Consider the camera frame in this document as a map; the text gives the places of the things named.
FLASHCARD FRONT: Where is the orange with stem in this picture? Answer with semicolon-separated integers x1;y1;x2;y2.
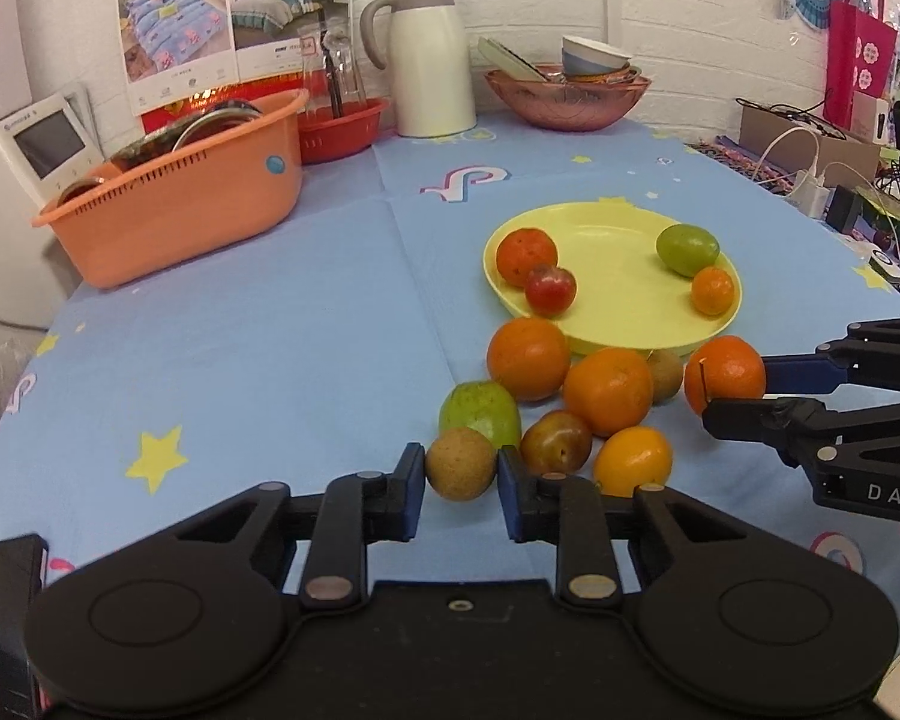
683;335;767;416

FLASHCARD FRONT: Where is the brown longan fruit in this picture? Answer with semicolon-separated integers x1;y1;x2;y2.
425;427;496;502

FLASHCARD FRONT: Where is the small mandarin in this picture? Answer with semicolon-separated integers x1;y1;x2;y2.
691;265;736;317

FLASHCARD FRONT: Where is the light green apple fruit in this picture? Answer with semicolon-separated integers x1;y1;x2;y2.
439;380;523;449

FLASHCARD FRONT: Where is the dark red plum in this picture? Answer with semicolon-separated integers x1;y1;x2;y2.
520;410;593;476

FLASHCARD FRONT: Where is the yellow orange kumquat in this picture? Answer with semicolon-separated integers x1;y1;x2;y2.
592;426;673;497

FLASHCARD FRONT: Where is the large orange front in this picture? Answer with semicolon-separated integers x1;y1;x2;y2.
562;348;653;437

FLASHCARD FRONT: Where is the large orange near plate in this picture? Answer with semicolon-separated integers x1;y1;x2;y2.
486;317;571;403

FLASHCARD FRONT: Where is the yellow plastic plate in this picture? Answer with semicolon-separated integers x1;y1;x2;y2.
482;197;743;356

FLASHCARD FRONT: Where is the red cherry tomato fruit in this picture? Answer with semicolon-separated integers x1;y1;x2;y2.
523;265;577;319

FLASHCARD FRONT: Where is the cardboard box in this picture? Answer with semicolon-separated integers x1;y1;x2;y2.
736;98;881;187

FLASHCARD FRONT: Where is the small orange in plate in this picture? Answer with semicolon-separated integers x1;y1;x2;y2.
496;227;559;288

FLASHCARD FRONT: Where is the red gift bag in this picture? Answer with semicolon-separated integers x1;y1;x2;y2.
823;0;898;130

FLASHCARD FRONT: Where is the orange plastic basket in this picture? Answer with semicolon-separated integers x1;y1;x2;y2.
32;88;308;289

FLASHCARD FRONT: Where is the red plastic basket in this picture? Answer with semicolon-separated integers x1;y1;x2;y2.
299;98;388;164

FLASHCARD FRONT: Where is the pink glass bowl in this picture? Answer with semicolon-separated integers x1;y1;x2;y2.
484;70;652;132

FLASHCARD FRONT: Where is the white ceramic bowl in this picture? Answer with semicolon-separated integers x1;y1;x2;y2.
560;34;632;76

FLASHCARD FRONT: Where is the white appliance with screen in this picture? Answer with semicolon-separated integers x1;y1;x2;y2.
0;93;103;328

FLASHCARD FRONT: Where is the metal plate in basket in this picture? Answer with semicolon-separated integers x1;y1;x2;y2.
172;101;261;151

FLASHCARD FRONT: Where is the glass cup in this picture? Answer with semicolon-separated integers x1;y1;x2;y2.
299;11;367;122

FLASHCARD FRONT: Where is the green rimmed plate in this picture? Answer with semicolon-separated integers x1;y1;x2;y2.
478;37;548;83

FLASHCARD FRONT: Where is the white thermos jug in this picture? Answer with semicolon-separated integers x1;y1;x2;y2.
359;0;476;138

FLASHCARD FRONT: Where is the bedding poster calendar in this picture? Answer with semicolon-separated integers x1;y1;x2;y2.
116;0;349;117

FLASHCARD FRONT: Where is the white charger with cable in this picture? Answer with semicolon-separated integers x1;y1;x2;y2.
751;125;871;220

